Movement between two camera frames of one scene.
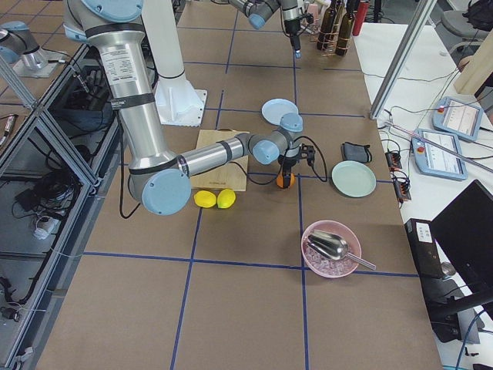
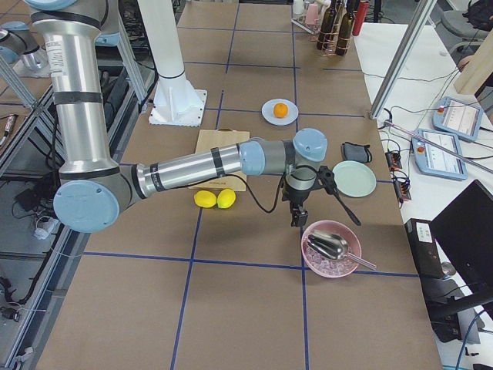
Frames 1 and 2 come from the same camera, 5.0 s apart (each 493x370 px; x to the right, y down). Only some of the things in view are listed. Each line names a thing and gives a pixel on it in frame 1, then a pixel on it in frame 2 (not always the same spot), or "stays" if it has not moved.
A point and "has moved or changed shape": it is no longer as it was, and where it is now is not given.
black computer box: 422,240 stays
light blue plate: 273,109 stays
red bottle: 361,13 stays
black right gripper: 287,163 → 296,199
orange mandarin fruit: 280,179 has moved or changed shape
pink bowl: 321,264 stays
